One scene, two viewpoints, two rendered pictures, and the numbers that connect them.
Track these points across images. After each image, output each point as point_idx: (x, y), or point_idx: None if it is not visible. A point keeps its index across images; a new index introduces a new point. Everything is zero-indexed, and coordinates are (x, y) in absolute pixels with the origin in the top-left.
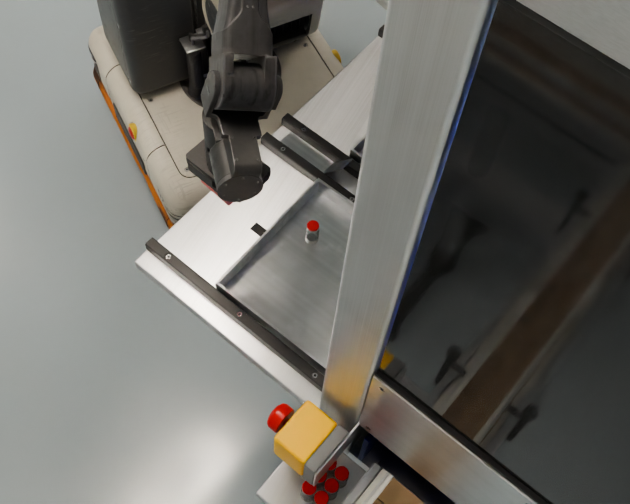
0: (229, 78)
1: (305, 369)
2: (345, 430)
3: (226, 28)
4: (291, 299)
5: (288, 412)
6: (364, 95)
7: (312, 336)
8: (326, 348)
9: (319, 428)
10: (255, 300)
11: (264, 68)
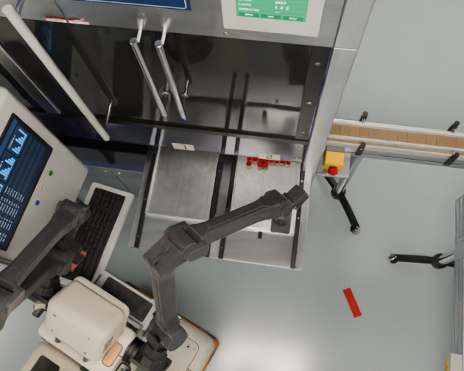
0: (284, 200)
1: (302, 185)
2: (326, 147)
3: (272, 207)
4: None
5: (331, 168)
6: None
7: (287, 191)
8: (289, 185)
9: (331, 154)
10: None
11: (271, 194)
